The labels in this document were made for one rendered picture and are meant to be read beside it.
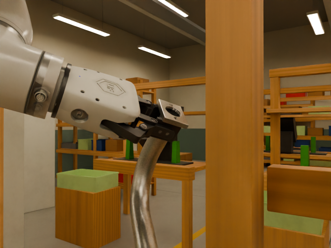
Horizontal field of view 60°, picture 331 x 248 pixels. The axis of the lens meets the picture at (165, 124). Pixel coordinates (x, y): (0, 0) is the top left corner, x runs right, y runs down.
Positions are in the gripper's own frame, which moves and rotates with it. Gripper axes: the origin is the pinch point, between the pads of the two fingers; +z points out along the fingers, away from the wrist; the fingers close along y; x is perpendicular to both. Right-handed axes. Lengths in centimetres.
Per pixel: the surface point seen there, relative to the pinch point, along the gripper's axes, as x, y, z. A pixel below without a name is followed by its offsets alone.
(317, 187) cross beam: 0.8, -4.3, 31.8
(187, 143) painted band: 514, 846, 532
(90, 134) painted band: 476, 677, 124
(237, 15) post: -17.6, 15.1, 9.5
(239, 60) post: -11.4, 10.3, 12.0
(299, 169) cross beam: 0.2, -0.7, 29.5
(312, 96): 70, 461, 502
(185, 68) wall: 280, 1023, 443
